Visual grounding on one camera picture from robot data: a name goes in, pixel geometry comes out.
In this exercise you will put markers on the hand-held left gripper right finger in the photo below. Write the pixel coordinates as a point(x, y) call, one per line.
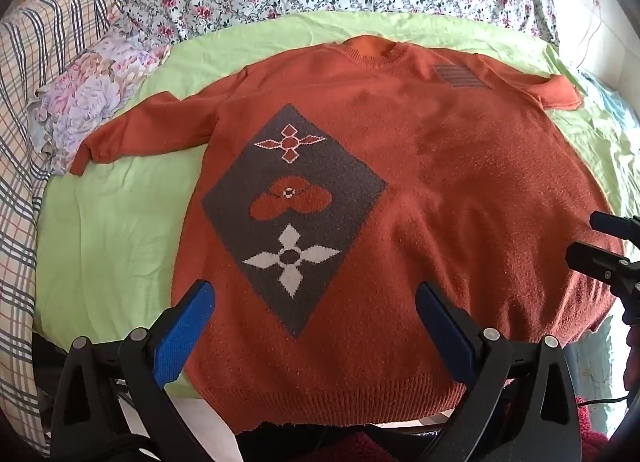
point(445, 334)

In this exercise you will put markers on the green bed sheet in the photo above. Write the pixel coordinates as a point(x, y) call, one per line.
point(110, 222)

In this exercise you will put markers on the orange knit sweater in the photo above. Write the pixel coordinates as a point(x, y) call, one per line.
point(425, 167)

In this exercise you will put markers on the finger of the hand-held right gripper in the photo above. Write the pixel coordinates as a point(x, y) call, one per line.
point(595, 259)
point(615, 224)

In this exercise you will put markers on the light blue patterned sheet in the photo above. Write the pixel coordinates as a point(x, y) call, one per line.
point(595, 367)

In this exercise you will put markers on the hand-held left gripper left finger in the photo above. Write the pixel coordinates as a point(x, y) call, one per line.
point(185, 334)

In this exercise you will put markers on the pastel floral pillow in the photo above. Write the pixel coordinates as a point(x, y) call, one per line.
point(85, 92)

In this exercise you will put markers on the plaid blanket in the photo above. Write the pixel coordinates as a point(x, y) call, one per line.
point(20, 242)

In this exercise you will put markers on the person's maroon clothing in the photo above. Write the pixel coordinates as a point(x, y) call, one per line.
point(345, 449)

